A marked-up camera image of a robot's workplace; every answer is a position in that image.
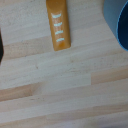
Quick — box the blue cup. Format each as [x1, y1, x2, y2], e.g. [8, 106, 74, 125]
[102, 0, 128, 52]

